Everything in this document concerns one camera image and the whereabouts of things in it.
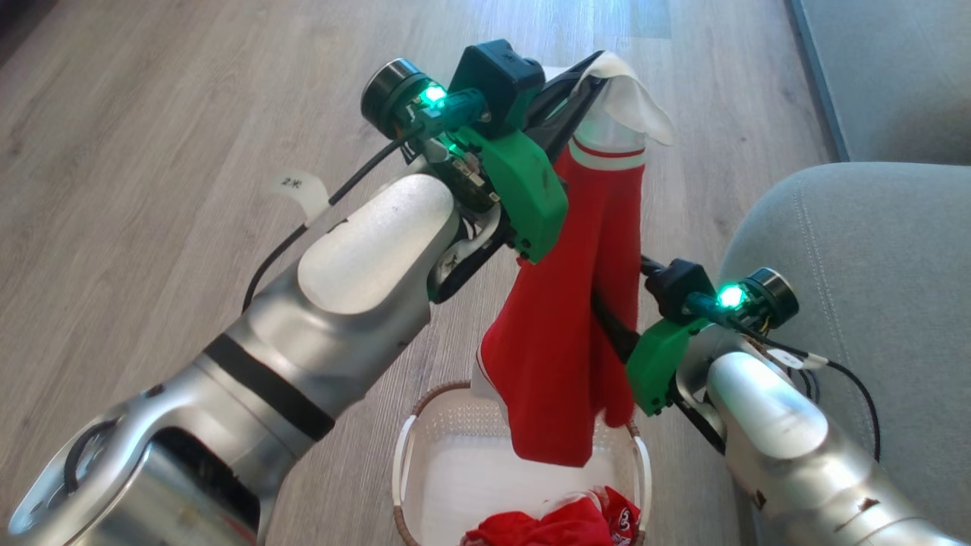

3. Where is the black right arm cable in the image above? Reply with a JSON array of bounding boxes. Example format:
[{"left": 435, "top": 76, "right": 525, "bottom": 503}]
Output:
[{"left": 747, "top": 330, "right": 882, "bottom": 463}]

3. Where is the white cable label tag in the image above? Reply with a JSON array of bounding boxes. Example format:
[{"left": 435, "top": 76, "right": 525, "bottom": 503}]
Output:
[{"left": 269, "top": 170, "right": 332, "bottom": 226}]

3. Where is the small white cable tag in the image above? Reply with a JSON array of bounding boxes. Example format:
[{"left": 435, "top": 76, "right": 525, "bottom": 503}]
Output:
[{"left": 772, "top": 347, "right": 829, "bottom": 372}]

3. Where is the white basket with brown rim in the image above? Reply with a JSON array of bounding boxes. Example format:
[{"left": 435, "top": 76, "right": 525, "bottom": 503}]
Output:
[{"left": 391, "top": 379, "right": 653, "bottom": 546}]

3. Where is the red jersey with white collar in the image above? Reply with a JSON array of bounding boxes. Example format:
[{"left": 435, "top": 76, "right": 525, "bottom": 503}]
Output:
[{"left": 470, "top": 52, "right": 676, "bottom": 468}]

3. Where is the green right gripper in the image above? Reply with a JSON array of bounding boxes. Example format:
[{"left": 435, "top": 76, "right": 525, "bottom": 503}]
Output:
[{"left": 589, "top": 290, "right": 731, "bottom": 456}]

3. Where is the red printed garment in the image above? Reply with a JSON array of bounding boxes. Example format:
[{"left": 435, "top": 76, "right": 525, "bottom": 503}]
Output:
[{"left": 460, "top": 485, "right": 643, "bottom": 546}]

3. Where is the grey fabric sofa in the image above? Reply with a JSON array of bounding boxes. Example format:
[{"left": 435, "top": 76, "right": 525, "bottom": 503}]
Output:
[{"left": 719, "top": 0, "right": 971, "bottom": 541}]

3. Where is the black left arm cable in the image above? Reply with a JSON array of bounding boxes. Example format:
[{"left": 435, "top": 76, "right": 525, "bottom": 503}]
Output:
[{"left": 241, "top": 129, "right": 423, "bottom": 313}]

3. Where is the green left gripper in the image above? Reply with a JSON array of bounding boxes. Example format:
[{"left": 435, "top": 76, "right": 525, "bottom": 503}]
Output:
[{"left": 426, "top": 50, "right": 609, "bottom": 306}]

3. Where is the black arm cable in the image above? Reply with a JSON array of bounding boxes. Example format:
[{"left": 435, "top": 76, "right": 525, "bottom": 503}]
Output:
[
  {"left": 747, "top": 330, "right": 882, "bottom": 463},
  {"left": 241, "top": 129, "right": 423, "bottom": 313}
]

